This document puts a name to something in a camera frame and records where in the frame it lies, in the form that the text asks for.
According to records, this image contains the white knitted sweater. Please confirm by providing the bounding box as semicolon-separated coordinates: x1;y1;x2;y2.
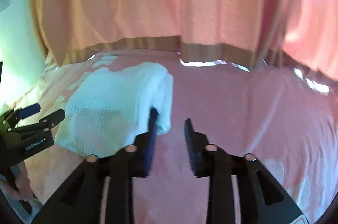
55;62;174;158

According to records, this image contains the person's left hand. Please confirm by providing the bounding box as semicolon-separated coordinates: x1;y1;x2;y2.
1;162;33;201

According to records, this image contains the pink bow-print bed blanket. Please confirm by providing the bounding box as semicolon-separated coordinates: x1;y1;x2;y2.
15;51;337;223

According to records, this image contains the pink curtain with brown hem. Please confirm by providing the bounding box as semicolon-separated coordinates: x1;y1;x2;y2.
30;0;337;84

